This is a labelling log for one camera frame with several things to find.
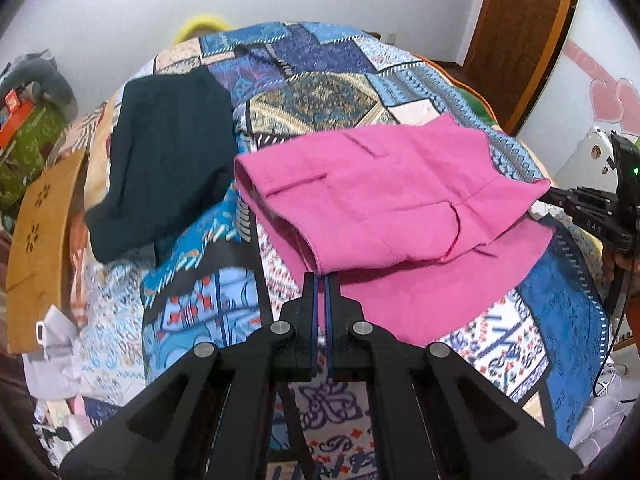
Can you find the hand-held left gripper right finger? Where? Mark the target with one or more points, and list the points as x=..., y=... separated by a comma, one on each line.
x=330, y=310

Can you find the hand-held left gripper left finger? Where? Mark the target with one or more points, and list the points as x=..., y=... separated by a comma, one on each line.
x=311, y=310

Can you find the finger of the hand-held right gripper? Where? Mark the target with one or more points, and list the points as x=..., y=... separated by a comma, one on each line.
x=575, y=194
x=567, y=206

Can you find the pink pants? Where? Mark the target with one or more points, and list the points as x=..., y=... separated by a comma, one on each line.
x=375, y=200

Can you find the dark pants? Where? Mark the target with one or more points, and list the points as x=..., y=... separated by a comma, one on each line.
x=165, y=160

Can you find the white flat device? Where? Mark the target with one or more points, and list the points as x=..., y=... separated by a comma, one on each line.
x=590, y=155

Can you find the white wardrobe door pink hearts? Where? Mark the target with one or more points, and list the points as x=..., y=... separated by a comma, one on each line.
x=600, y=60

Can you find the brown wooden door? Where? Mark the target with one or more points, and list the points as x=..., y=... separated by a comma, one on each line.
x=520, y=30

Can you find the patchwork printed blanket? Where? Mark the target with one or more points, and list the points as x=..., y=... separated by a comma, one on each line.
x=320, y=95

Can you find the peach quilt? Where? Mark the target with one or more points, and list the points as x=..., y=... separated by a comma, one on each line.
x=95, y=160

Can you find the wooden lap desk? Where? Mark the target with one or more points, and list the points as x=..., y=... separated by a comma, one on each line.
x=42, y=240

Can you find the yellow curved foam tube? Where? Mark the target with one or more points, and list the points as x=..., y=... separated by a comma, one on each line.
x=202, y=25

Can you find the grey plush pillow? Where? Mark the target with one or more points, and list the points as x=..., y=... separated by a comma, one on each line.
x=45, y=77

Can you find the orange box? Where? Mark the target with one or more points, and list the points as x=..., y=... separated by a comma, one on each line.
x=14, y=115

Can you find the wall socket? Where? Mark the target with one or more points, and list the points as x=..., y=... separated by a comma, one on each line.
x=389, y=37

